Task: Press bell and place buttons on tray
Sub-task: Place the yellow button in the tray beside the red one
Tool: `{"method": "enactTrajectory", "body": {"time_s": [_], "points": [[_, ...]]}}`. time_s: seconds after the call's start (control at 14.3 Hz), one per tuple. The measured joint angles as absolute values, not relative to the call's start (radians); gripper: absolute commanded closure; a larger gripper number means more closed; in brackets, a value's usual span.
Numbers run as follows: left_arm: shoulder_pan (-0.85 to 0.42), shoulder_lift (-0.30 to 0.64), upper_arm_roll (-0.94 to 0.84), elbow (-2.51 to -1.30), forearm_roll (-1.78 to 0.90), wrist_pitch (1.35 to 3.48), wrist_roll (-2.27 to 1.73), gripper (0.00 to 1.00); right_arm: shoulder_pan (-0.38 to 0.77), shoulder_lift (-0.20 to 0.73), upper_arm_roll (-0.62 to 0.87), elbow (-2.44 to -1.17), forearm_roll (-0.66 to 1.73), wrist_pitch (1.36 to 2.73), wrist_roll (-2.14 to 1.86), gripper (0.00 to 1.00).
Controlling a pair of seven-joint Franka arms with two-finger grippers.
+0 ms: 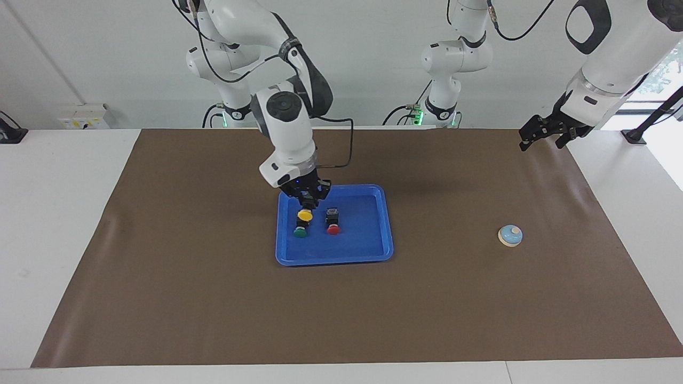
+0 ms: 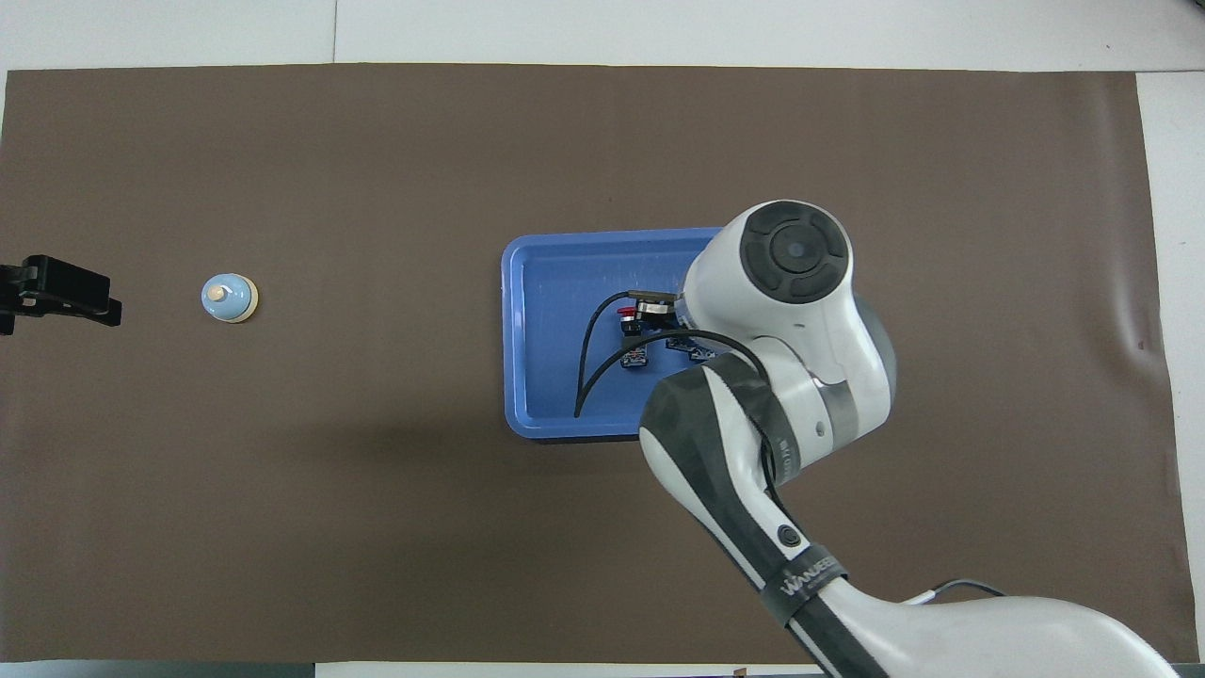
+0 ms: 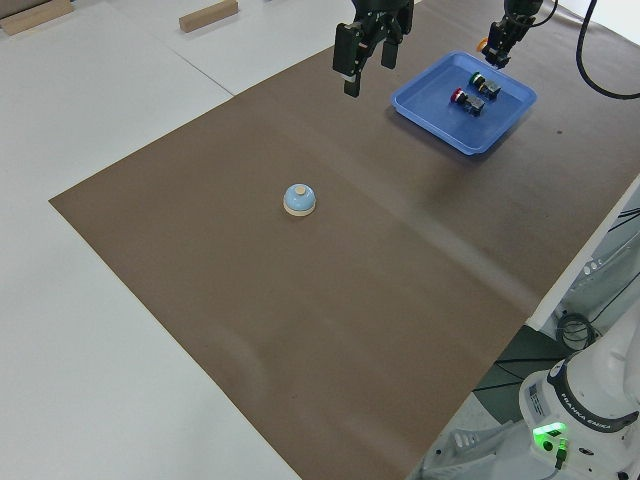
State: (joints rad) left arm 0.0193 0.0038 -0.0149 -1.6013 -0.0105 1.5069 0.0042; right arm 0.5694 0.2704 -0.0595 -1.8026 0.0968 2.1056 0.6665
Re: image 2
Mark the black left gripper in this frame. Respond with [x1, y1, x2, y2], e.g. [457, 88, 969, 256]
[0, 254, 121, 336]

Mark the red push button switch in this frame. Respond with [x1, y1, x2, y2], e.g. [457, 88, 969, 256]
[617, 304, 652, 370]

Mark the light blue desk bell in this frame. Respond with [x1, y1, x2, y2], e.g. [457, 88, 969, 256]
[201, 272, 260, 324]

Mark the blue plastic tray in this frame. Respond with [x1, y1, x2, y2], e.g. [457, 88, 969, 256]
[501, 226, 726, 441]

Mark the brown table mat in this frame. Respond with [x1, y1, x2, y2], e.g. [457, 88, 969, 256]
[0, 63, 1201, 665]

